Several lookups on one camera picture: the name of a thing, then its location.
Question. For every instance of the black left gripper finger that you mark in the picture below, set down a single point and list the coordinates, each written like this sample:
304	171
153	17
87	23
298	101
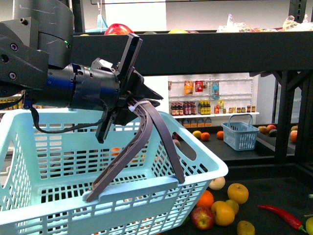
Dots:
124	116
139	89

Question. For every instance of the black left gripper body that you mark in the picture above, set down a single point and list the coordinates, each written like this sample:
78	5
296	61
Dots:
106	89

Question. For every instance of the yellow pear front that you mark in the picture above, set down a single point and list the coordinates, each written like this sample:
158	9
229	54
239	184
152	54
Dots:
223	213

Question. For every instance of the large red apple top shelf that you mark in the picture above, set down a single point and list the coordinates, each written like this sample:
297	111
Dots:
118	29

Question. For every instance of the red chili pepper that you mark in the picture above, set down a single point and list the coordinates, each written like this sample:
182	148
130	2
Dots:
287	217

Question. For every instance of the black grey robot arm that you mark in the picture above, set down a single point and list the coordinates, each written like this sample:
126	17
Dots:
35	49

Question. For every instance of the small orange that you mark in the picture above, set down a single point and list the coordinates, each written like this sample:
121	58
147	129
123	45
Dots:
206	200

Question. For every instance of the light teal shopping basket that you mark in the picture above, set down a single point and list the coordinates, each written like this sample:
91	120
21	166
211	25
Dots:
134	183

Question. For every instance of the far yellow lemon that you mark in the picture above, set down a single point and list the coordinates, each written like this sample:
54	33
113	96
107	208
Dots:
197	134

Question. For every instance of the small blue basket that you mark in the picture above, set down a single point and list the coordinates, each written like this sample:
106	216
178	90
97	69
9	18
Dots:
240	136

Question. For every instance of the small yellow-green fruit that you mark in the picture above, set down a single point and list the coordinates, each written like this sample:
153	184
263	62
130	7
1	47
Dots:
234	205

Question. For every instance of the brownish yellow pear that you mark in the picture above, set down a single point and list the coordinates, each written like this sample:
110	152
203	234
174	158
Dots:
245	228

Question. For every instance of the white pear with stem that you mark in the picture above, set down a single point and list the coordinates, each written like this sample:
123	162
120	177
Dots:
217	183

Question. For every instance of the yellow quince fruit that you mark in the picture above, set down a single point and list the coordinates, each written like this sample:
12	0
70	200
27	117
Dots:
309	226

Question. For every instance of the white zip tie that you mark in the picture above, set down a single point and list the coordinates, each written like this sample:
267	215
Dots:
137	105

